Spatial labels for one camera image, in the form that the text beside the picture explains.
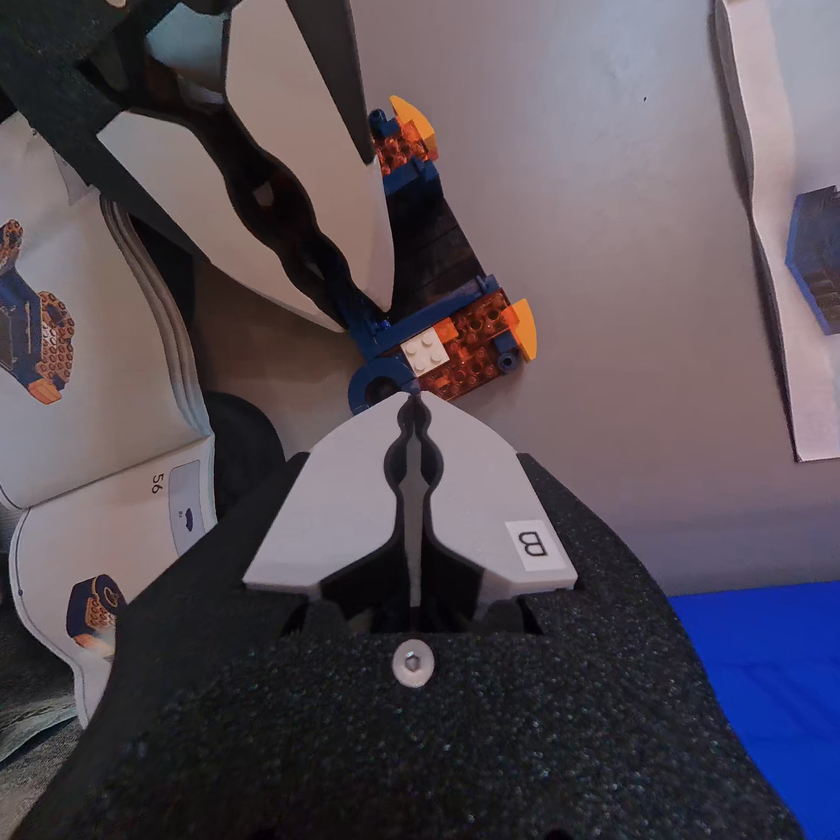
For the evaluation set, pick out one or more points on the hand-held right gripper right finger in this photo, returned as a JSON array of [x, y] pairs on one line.
[[485, 499]]

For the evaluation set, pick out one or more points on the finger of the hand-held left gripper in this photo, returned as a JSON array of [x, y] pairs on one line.
[[197, 197], [308, 151]]

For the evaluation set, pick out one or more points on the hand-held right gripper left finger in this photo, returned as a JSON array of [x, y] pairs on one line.
[[328, 512]]

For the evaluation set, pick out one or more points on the blue and orange brick model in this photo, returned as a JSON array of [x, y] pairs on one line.
[[472, 354]]

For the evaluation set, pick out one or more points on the black round disc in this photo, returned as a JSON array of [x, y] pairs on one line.
[[243, 453]]

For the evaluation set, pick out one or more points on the open instruction booklet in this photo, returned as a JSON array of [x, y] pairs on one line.
[[98, 295]]

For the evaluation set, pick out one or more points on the person's clothed body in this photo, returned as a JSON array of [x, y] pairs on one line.
[[33, 689]]

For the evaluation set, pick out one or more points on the blue plastic bin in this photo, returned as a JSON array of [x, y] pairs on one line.
[[774, 689]]

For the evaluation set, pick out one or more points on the closed booklet, purple arcade picture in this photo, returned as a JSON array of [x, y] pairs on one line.
[[768, 164]]

